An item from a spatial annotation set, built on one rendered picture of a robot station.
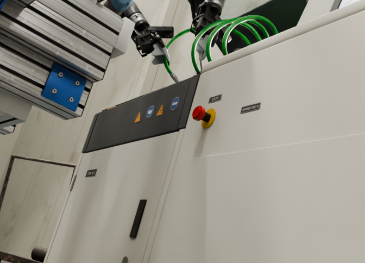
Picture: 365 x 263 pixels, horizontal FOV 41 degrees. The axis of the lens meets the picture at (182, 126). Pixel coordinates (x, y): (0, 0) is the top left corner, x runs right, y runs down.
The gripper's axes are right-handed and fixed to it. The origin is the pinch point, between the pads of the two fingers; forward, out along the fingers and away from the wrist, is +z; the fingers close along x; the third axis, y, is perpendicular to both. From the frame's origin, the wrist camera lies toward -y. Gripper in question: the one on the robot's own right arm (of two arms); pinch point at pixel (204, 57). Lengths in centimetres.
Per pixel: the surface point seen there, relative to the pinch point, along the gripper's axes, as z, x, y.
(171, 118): 37, 27, 20
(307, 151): 53, 79, 21
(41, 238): 57, -542, -138
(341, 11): 24, 81, 20
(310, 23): 24, 73, 20
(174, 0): -259, -354, -139
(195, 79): 27.2, 33.8, 20.5
